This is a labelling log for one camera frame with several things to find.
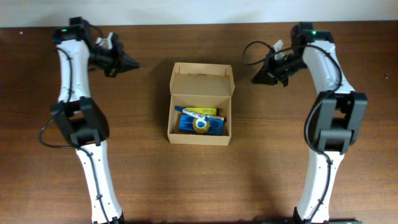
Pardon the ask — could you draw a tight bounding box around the yellow highlighter with blue cap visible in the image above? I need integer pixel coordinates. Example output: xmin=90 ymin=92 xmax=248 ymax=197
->
xmin=187 ymin=107 xmax=218 ymax=116

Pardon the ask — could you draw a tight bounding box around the white marker with black cap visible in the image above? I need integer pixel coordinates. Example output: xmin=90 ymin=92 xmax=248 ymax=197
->
xmin=202 ymin=114 xmax=226 ymax=122

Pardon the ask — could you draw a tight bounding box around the brown cardboard box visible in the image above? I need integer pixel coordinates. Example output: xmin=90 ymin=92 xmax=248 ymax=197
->
xmin=167 ymin=62 xmax=235 ymax=146

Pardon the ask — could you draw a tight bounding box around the white marker with blue cap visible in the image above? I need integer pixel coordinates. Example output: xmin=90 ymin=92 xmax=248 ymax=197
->
xmin=174 ymin=106 xmax=209 ymax=121

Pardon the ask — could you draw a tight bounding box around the yellow tape roll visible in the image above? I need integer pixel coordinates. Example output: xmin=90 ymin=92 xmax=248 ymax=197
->
xmin=192 ymin=118 xmax=210 ymax=134

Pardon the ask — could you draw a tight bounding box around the blue whiteboard duster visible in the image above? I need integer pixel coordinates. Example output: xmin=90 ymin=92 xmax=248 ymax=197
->
xmin=179 ymin=114 xmax=224 ymax=136

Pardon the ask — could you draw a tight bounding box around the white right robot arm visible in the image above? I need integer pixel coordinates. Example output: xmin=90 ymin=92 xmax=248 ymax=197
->
xmin=256 ymin=22 xmax=368 ymax=223

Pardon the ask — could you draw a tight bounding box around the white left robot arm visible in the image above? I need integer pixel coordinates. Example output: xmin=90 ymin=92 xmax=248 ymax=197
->
xmin=50 ymin=17 xmax=235 ymax=223

